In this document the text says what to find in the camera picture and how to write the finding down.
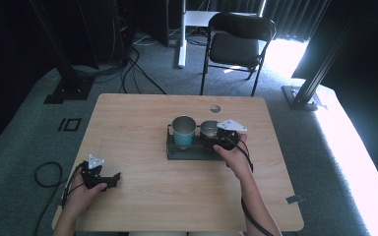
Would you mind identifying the person's left hand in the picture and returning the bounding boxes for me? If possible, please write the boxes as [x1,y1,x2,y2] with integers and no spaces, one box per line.
[62,165,108,217]

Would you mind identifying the teal cup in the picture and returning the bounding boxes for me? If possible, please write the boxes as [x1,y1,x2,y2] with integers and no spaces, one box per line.
[170,114,198,150]

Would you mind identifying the dark curtain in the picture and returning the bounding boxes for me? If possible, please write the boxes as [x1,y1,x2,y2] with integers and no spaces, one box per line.
[262,0,314,43]

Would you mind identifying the black floor cables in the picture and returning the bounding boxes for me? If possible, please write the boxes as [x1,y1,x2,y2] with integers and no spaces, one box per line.
[72,30,167,96]

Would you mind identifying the black folding chair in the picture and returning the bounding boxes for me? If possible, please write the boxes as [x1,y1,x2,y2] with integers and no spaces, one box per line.
[200,12,278,97]

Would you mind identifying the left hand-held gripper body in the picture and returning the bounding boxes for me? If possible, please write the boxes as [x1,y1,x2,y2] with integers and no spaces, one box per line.
[79,153,112,191]

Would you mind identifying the dark rectangular tray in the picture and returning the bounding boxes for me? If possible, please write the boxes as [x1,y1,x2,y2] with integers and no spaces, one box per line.
[165,124,225,161]

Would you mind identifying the black metal stand with base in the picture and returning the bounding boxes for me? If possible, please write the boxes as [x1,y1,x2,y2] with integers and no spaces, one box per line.
[29,0,96,105]
[281,13,358,112]

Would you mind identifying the grey tape strip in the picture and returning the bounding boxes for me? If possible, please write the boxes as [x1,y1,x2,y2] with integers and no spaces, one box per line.
[285,194,306,206]

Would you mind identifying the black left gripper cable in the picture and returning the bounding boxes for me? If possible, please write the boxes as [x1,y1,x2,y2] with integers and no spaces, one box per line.
[33,161,87,236]

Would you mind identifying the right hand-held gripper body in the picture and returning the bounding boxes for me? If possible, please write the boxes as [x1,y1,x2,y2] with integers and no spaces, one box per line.
[216,118,248,151]

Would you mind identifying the person's right hand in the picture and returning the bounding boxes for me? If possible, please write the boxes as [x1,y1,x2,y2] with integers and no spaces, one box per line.
[213,132,254,181]

